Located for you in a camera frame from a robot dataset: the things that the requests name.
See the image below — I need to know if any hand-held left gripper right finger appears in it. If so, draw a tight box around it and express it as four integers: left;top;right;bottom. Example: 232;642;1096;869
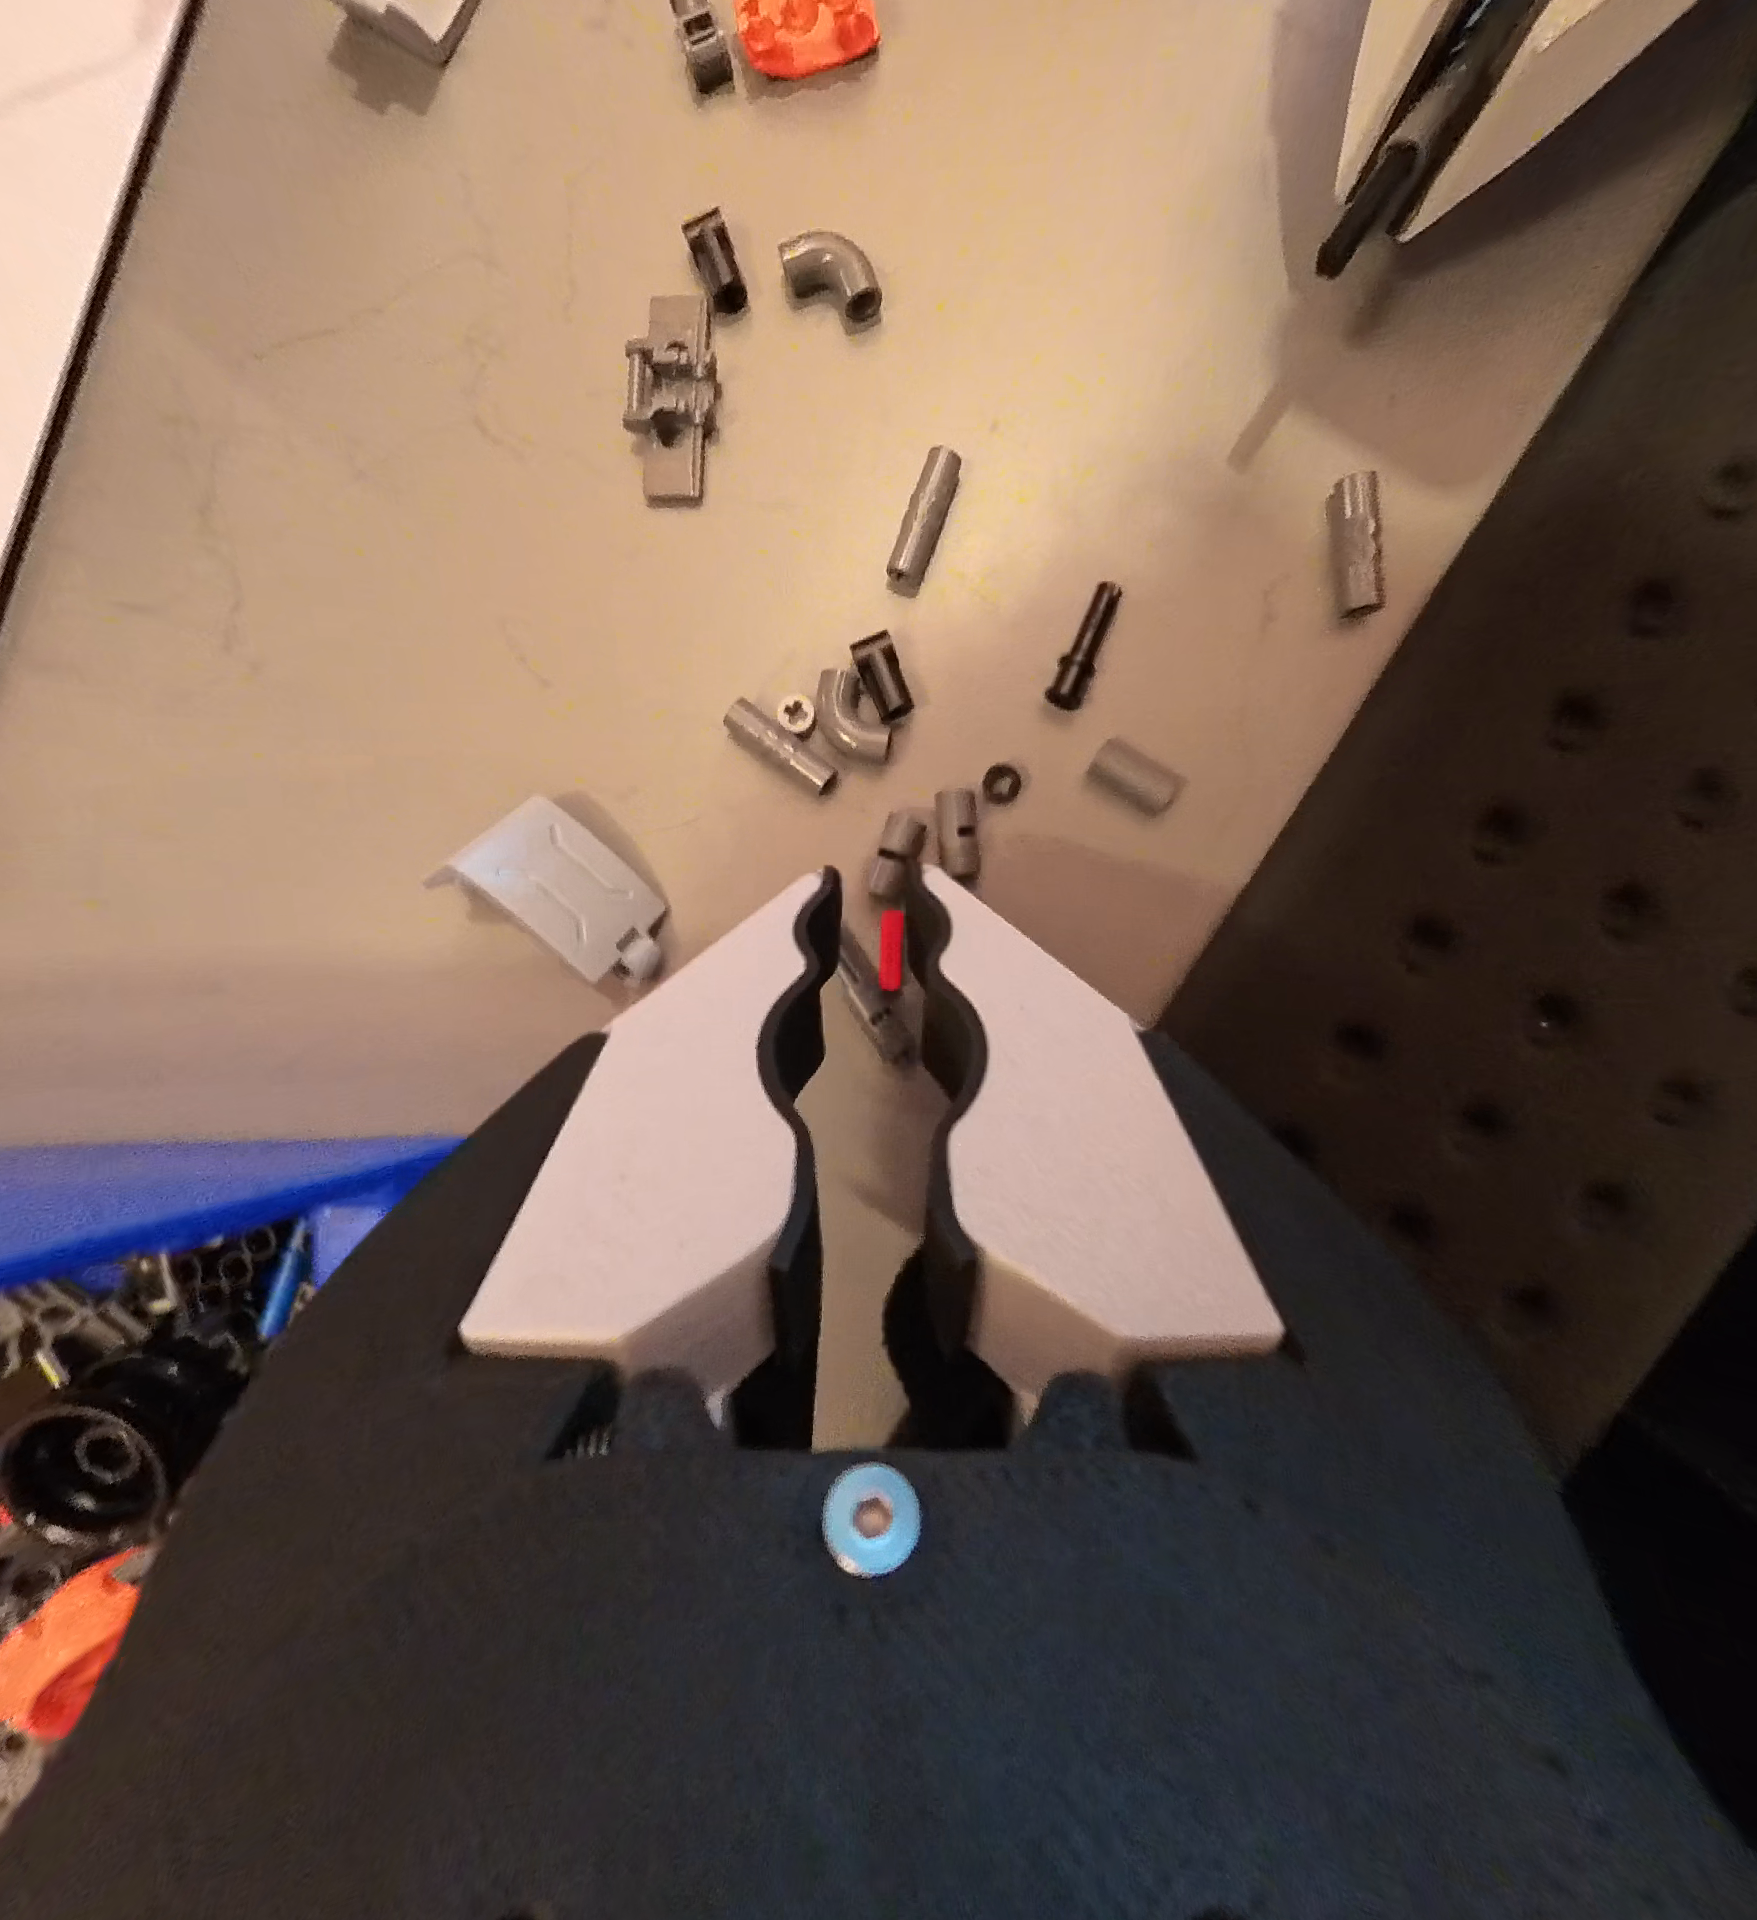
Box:
909;871;1285;1418

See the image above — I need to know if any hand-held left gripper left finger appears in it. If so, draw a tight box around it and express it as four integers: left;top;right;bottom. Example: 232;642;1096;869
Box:
460;871;838;1418

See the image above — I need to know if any grey elbow connector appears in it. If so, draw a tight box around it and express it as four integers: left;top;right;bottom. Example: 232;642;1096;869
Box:
780;232;886;326

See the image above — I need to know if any white stand base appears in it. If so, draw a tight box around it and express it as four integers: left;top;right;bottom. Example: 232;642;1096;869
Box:
0;0;206;813

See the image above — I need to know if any light grey curved panel piece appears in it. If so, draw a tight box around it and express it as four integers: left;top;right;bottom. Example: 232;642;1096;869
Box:
332;0;484;112

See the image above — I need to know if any pile of toy building pieces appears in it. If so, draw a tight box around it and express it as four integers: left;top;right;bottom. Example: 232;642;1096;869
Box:
0;1215;324;1837

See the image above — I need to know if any cluster of small grey connectors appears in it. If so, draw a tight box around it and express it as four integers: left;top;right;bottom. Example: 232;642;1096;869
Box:
684;206;1391;902

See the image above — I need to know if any light grey ribbed panel piece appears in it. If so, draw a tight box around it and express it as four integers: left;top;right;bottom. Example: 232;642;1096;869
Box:
424;796;669;986

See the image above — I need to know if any blue plastic bin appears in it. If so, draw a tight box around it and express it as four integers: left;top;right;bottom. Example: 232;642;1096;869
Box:
0;1136;467;1920

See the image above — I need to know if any dark grey connector plate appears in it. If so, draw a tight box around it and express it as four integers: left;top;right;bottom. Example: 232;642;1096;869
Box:
623;292;725;505

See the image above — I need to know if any red grey pin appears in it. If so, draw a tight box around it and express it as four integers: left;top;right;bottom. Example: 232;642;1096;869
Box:
834;902;934;1076

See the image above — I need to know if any black perforated pad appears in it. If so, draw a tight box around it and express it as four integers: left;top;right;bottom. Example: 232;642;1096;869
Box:
1164;60;1757;1472

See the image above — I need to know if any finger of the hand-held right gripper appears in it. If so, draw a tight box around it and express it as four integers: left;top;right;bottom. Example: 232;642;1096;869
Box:
1391;0;1720;248
1313;0;1540;277

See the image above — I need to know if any orange panel piece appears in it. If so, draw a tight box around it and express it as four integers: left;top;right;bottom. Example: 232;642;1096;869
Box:
738;0;886;83

